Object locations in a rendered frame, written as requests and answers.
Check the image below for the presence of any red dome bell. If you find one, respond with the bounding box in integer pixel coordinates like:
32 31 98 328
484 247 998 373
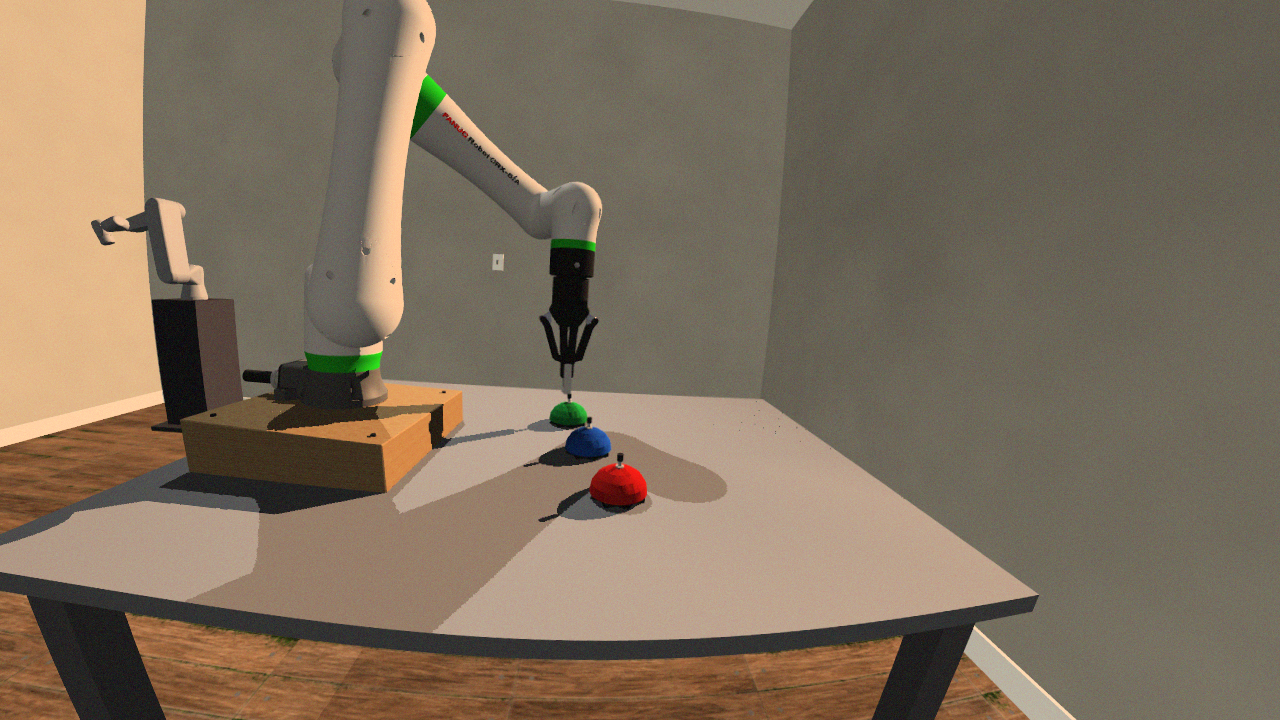
589 454 646 510

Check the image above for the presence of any blue desk bell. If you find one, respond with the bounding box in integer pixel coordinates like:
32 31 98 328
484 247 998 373
564 416 611 461

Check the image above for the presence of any green dome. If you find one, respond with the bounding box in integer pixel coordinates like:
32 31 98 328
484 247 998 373
550 395 588 429

